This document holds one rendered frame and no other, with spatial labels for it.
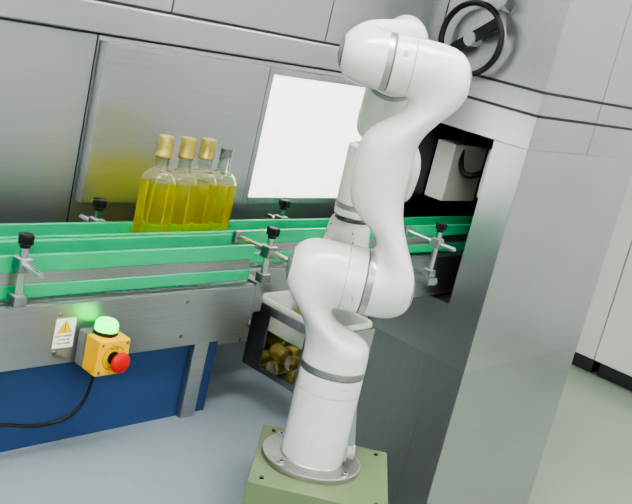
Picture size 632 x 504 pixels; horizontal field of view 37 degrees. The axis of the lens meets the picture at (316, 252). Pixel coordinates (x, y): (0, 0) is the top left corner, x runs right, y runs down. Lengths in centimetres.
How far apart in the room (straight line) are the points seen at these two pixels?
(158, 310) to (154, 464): 30
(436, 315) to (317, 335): 117
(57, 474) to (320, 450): 48
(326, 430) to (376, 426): 127
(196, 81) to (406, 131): 70
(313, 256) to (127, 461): 55
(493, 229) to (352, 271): 110
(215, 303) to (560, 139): 122
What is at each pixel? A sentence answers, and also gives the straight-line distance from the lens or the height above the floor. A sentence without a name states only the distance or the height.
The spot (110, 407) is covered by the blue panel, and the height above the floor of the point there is 80.
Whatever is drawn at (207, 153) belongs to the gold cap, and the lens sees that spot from 207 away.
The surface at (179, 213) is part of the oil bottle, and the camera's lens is 205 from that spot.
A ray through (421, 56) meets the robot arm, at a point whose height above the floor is 161.
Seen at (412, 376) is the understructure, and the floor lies 66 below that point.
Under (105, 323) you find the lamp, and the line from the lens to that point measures 180.
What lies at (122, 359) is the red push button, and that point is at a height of 97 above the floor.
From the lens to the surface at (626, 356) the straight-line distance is 561.
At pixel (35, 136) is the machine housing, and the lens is 202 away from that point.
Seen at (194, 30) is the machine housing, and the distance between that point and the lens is 216.
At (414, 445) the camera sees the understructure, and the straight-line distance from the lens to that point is 296.
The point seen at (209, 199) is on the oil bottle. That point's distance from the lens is 210.
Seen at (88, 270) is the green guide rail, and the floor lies 110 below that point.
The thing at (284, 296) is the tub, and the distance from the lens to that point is 222.
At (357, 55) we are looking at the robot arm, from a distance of 160.
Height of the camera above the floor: 166
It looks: 14 degrees down
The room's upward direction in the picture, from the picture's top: 13 degrees clockwise
